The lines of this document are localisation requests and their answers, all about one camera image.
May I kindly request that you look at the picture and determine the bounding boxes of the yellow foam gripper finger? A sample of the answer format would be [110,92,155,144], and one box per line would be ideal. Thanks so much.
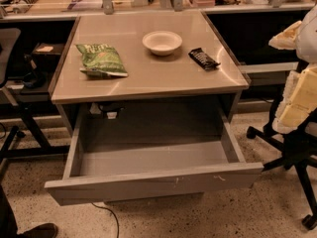
[272,64,317,134]
[268,21,302,50]

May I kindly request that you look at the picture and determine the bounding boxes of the grey top drawer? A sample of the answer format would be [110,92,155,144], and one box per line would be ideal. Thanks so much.
[45,112,263,205]

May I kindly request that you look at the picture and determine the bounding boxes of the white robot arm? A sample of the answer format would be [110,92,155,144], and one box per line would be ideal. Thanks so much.
[268,6,317,134]

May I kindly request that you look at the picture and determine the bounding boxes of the grey drawer cabinet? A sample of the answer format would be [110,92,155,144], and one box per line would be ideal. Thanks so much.
[51,11,249,129]

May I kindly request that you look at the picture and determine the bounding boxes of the black office chair right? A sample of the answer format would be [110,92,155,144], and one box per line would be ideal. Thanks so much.
[246,92,317,230]

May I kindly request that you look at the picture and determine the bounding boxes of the black snack bar wrapper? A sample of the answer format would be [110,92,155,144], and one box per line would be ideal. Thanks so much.
[188,48,220,71]

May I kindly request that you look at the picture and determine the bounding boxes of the white bowl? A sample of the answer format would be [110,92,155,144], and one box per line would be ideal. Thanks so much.
[142,31,182,57]

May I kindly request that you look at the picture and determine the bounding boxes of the green chip bag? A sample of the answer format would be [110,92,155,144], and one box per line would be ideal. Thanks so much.
[76,44,128,77]

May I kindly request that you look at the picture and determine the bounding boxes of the black box under desk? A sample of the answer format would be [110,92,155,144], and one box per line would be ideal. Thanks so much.
[32,43,64,71]

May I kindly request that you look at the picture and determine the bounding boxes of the black coiled tool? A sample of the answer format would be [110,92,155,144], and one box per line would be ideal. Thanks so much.
[13,0,39,13]

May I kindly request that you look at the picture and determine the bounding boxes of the dark shoe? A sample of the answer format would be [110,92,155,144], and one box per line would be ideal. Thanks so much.
[22,223,58,238]

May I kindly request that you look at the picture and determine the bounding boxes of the grey office chair left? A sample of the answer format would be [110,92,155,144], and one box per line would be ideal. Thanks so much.
[0,28,21,174]

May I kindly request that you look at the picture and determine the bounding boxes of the black floor cable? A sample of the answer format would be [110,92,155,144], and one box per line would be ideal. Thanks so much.
[90,202,121,238]

